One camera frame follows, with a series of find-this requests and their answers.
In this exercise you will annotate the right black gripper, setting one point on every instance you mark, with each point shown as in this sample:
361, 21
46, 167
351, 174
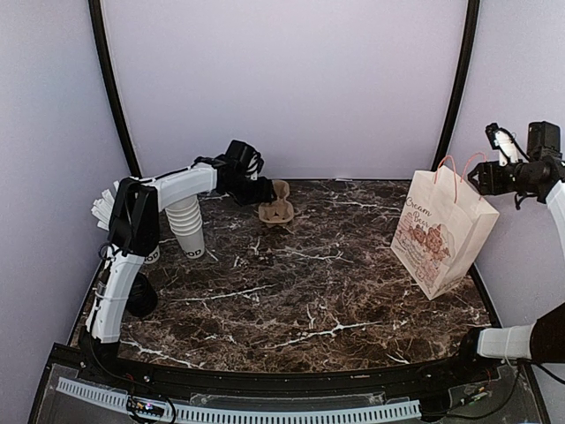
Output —
489, 175

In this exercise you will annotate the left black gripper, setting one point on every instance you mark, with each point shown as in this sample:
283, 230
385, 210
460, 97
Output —
264, 193

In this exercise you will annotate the brown cardboard cup carrier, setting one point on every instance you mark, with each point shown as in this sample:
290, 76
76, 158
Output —
280, 211

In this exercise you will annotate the stack of white paper cups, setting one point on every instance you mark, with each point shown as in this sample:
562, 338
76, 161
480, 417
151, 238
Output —
185, 221

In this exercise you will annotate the stack of black lids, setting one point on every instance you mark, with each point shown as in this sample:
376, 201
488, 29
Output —
142, 299

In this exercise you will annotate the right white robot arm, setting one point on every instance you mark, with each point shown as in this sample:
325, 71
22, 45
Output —
542, 341

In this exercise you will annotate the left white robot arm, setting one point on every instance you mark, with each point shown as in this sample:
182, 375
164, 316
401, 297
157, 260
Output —
134, 231

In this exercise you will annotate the printed paper takeout bag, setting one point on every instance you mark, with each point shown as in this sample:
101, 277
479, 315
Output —
442, 228

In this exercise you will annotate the white cup holding straws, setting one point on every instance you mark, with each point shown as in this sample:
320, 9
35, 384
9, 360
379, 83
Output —
153, 257

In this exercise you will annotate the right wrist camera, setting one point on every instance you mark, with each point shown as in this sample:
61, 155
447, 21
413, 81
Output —
544, 139

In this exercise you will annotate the white slotted cable duct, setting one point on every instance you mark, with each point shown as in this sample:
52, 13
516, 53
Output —
230, 409

